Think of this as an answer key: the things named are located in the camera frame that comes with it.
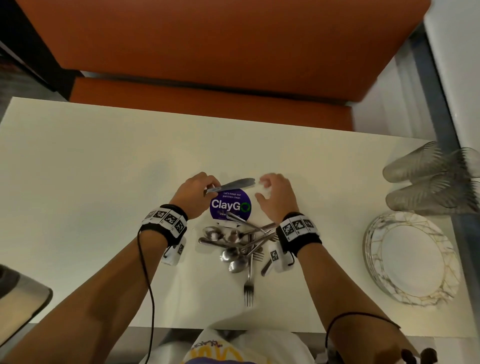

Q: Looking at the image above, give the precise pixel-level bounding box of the round purple sticker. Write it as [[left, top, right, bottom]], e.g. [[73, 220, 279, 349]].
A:
[[209, 188, 253, 222]]

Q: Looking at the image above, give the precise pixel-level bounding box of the person's left hand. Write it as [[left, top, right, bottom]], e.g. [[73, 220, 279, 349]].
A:
[[170, 172, 223, 221]]

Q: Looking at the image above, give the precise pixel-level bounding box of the grey metal window frame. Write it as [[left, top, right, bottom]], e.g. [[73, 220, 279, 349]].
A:
[[394, 15, 480, 241]]

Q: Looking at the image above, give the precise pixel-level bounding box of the white printed shirt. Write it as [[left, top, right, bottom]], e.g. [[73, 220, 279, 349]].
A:
[[149, 328, 316, 364]]

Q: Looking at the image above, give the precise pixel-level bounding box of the pile of silver cutlery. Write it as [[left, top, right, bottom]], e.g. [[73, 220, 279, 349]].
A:
[[198, 212, 280, 308]]

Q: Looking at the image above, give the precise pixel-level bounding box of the silver table knife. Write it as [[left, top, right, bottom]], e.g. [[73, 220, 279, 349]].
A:
[[203, 178, 256, 196]]

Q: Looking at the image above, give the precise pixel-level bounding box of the person's right forearm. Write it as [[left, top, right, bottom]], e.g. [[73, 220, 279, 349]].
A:
[[296, 240, 415, 364]]

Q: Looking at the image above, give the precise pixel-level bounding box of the person's left forearm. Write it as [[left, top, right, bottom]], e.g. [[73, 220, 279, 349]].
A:
[[0, 221, 170, 364]]

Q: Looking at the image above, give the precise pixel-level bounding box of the person's right hand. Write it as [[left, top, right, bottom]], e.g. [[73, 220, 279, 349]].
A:
[[255, 173, 300, 226]]

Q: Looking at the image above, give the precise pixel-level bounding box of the stack of white marbled plates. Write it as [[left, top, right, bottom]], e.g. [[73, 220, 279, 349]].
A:
[[362, 211, 462, 307]]

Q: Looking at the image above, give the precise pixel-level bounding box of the orange bench seat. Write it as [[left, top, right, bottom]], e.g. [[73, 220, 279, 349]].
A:
[[69, 77, 354, 133]]

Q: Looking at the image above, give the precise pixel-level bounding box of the black cable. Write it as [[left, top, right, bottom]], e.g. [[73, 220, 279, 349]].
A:
[[137, 228, 155, 364], [324, 312, 403, 355]]

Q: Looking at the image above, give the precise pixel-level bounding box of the clear ribbed drinking glass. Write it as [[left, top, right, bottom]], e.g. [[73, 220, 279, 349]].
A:
[[385, 175, 480, 217], [382, 142, 480, 184]]

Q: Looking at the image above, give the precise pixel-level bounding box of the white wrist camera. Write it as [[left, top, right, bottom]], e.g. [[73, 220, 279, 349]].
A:
[[161, 240, 187, 267], [268, 244, 297, 273]]

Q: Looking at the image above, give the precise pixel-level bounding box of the black marker wristband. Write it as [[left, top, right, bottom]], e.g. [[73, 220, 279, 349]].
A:
[[141, 204, 189, 248], [275, 212, 323, 259]]

